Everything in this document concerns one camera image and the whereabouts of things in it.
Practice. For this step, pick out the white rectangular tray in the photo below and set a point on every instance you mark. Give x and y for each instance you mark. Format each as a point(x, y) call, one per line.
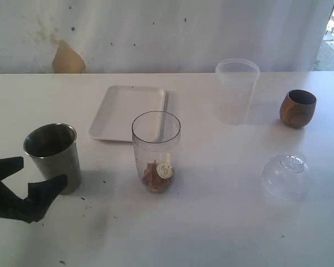
point(120, 106)

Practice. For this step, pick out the translucent plastic tub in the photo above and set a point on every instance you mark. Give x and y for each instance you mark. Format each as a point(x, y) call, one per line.
point(236, 80)

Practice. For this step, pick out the clear dome shaker lid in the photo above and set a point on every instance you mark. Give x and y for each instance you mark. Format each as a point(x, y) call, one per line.
point(287, 176)

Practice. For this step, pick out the brown wooden cup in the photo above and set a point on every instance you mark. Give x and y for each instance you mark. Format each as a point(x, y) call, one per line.
point(297, 108)

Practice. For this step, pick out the brown object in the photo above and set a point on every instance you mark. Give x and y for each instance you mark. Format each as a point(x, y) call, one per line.
point(152, 181)

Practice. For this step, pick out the stainless steel cup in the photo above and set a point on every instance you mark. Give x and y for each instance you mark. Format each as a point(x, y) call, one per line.
point(53, 149)

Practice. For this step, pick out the clear plastic shaker cup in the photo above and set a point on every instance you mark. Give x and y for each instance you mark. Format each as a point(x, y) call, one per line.
point(155, 137)

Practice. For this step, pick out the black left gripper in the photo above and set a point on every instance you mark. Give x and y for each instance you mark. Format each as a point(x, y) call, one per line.
point(40, 194)

